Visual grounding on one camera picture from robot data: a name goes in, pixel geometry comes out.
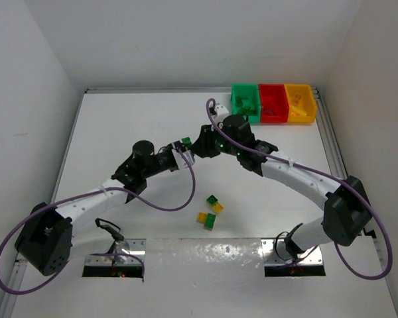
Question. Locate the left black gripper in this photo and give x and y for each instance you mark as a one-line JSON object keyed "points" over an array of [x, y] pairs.
{"points": [[176, 146]]}

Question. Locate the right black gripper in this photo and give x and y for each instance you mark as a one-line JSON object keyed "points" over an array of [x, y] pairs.
{"points": [[205, 140]]}

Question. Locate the green lego plate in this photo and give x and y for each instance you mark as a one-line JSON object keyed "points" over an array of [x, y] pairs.
{"points": [[186, 141]]}

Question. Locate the red rounded lego brick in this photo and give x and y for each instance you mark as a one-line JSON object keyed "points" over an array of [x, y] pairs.
{"points": [[269, 111]]}

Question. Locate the long tan lego plate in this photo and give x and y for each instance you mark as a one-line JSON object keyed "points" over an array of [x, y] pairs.
{"points": [[295, 111]]}

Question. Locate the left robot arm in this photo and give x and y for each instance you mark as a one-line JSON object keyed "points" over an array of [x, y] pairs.
{"points": [[45, 241]]}

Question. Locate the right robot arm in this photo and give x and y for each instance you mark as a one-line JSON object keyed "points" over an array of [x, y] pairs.
{"points": [[344, 215]]}

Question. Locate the green and yellow lego stack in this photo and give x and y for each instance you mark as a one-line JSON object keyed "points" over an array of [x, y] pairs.
{"points": [[213, 202]]}

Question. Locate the green storage bin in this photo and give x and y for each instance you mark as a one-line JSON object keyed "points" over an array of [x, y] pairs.
{"points": [[245, 101]]}

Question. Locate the yellow green lego block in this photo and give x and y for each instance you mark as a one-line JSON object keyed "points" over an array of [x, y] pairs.
{"points": [[207, 219]]}

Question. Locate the red storage bin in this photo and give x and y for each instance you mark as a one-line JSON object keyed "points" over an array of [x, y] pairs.
{"points": [[276, 96]]}

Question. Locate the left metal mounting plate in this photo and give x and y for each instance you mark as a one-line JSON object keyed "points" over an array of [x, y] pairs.
{"points": [[123, 254]]}

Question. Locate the metal mounting plate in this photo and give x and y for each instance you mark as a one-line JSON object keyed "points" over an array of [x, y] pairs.
{"points": [[311, 257], [123, 254]]}

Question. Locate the yellow storage bin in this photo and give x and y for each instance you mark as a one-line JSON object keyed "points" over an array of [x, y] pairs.
{"points": [[301, 96]]}

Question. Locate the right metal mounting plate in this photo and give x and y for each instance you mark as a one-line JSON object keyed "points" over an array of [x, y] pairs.
{"points": [[311, 257]]}

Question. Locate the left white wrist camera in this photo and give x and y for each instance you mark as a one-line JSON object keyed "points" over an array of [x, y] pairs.
{"points": [[183, 157]]}

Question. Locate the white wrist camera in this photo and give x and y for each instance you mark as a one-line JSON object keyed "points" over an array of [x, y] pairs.
{"points": [[220, 113], [183, 157]]}

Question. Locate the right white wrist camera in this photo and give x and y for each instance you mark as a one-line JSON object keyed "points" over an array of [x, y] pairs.
{"points": [[220, 113]]}

